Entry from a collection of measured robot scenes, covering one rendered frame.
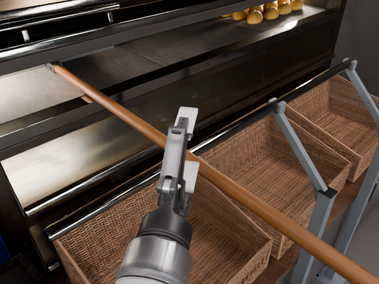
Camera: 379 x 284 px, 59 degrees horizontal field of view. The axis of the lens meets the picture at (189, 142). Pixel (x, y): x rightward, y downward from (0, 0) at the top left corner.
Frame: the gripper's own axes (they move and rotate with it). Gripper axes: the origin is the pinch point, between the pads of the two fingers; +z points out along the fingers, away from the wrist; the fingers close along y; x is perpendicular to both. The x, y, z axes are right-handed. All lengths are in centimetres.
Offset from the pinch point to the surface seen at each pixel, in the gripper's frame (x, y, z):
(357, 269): 28.4, 8.0, -14.9
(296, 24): 29, 37, 120
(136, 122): -17.5, 14.1, 17.9
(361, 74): 118, 156, 263
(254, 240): 17, 69, 20
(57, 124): -42, 20, 19
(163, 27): -14.0, -1.5, 37.6
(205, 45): -10, 29, 82
